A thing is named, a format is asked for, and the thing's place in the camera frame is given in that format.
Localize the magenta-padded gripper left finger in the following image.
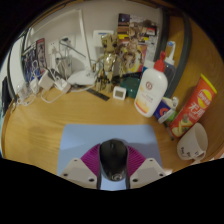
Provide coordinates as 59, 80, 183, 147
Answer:
59, 143, 103, 190

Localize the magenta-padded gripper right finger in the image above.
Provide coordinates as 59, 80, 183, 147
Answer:
126, 143, 167, 190

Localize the black computer mouse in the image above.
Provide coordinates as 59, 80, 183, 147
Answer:
98, 138, 130, 183

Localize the light blue mouse pad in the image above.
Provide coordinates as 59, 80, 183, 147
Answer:
56, 123, 163, 192

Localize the white mug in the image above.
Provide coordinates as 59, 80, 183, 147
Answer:
176, 122, 209, 163

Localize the red chip can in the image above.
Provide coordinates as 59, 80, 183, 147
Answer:
168, 73, 218, 139

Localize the white lotion bottle red pump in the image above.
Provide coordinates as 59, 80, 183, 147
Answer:
134, 50, 169, 118

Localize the black flat bar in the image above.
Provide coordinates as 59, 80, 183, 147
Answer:
86, 87, 111, 102

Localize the small white cube clock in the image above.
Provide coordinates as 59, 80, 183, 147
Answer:
112, 85, 127, 101

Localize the white desk lamp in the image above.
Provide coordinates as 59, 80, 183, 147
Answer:
68, 9, 98, 87

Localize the white charger block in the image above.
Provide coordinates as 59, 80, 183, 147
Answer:
38, 70, 55, 91

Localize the clear plastic lidded cup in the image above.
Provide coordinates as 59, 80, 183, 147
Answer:
16, 79, 29, 101

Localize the dark spray bottle white trigger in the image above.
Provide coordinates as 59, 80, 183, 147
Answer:
163, 40, 178, 88

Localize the black bag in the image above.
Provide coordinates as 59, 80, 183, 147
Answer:
0, 76, 13, 116

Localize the silver metal cup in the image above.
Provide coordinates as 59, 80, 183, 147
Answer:
55, 55, 72, 80

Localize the brown tree figure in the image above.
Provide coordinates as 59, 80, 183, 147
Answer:
92, 31, 123, 94

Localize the blue robot model kit box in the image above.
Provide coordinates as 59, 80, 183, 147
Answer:
21, 37, 48, 83

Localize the colourful comic poster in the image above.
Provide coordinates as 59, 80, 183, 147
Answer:
117, 13, 159, 73

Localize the white cable bundle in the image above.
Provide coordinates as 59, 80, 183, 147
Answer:
13, 66, 98, 108

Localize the grey metal shelf frame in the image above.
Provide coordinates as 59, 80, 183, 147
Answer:
154, 8, 193, 99

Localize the white wall-mounted box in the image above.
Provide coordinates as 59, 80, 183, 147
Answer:
92, 29, 115, 40

